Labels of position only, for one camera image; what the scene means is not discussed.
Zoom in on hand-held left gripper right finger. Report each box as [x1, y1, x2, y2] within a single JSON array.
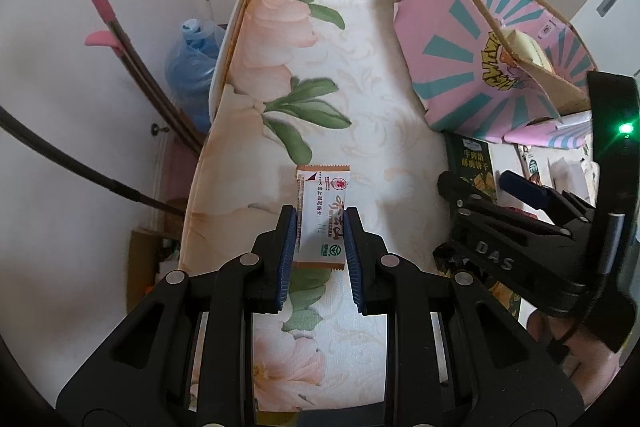
[[343, 207, 585, 427]]

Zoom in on black pole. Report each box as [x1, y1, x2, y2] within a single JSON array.
[[0, 106, 189, 217]]

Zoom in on yellow snack packet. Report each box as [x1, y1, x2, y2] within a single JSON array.
[[499, 26, 557, 74]]

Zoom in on person's right hand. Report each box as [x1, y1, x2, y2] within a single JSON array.
[[527, 309, 623, 390]]

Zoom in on blue water jug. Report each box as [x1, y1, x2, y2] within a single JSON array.
[[165, 19, 227, 134]]

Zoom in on white paper packet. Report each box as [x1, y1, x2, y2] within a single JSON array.
[[546, 156, 593, 204]]

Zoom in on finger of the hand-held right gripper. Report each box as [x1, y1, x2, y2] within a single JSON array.
[[437, 172, 503, 220], [499, 170, 597, 230]]

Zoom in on dark green biscuit box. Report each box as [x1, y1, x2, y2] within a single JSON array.
[[444, 133, 523, 324]]

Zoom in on white orange snack packet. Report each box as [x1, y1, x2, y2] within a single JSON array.
[[292, 163, 351, 271]]

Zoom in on white table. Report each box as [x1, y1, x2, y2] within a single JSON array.
[[208, 0, 410, 124]]

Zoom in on floral tablecloth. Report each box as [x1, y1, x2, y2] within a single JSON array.
[[179, 0, 531, 427]]

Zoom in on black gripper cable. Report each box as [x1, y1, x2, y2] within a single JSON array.
[[547, 212, 623, 360]]

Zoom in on brown cardboard box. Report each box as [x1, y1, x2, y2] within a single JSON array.
[[126, 229, 185, 310]]

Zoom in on cartoon print packet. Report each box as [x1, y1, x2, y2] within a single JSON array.
[[516, 144, 547, 184]]

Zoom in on pink striped cardboard box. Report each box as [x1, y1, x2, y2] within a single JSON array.
[[392, 0, 597, 148]]

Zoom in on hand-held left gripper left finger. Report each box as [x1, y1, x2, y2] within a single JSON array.
[[55, 205, 301, 427]]

